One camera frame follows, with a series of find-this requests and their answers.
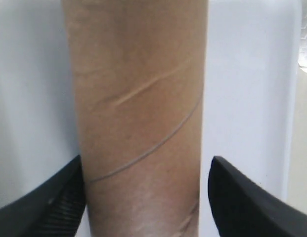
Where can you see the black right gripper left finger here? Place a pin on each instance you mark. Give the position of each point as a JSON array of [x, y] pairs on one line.
[[54, 209]]

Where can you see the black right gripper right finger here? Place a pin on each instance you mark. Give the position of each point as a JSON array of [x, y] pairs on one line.
[[240, 208]]

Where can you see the white printed paper towel roll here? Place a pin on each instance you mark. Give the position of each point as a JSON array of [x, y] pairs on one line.
[[302, 60]]

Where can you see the brown cardboard tube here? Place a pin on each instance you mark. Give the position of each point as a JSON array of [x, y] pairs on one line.
[[138, 69]]

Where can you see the white rectangular plastic tray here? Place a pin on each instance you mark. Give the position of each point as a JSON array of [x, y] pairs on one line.
[[248, 105]]

